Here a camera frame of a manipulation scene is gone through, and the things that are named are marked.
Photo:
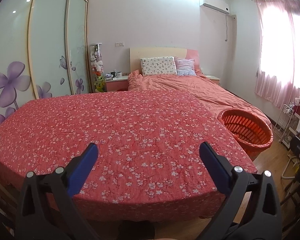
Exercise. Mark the floral sliding wardrobe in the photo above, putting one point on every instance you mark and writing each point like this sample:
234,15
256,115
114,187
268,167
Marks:
43,51

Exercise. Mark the salmon pink bed duvet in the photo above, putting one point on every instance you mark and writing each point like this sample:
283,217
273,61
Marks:
213,97

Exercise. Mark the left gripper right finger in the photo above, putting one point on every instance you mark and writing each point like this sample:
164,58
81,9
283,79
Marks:
230,181

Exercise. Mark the beige pink headboard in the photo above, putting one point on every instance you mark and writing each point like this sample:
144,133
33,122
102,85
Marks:
146,52

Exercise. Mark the right bedside table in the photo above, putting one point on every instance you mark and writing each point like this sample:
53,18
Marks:
214,79

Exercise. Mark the red floral tablecloth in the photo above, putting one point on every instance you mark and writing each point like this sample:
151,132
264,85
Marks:
148,165

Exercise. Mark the wall power socket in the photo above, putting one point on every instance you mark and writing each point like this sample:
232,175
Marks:
119,44

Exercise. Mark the pink bedside table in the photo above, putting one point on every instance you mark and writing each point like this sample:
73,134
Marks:
117,84

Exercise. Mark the orange plastic laundry basket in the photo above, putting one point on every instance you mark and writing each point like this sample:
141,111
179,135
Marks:
252,133

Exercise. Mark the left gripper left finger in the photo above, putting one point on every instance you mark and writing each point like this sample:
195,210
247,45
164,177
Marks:
66,182

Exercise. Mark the white wire rack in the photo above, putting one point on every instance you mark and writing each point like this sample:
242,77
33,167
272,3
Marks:
286,124

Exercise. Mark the white air conditioner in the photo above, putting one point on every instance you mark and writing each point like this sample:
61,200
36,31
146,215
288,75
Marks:
217,5

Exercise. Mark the pink window curtain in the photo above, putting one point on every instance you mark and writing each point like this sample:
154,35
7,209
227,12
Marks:
278,75

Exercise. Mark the plush toys display tube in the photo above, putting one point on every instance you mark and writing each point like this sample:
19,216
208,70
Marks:
96,68

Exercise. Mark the floral white pillow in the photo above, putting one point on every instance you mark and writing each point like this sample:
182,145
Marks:
158,65

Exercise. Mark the pink striped pillow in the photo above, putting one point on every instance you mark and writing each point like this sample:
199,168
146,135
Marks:
185,67

